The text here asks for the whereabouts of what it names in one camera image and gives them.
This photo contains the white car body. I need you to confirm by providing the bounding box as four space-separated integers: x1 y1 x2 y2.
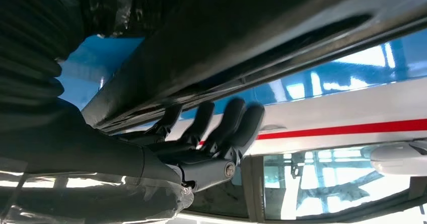
126 77 427 224

